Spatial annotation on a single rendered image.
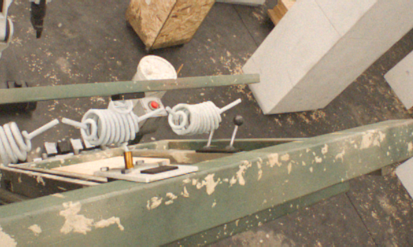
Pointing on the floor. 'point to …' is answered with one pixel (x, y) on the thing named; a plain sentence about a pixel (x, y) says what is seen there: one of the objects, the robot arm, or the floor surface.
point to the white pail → (147, 70)
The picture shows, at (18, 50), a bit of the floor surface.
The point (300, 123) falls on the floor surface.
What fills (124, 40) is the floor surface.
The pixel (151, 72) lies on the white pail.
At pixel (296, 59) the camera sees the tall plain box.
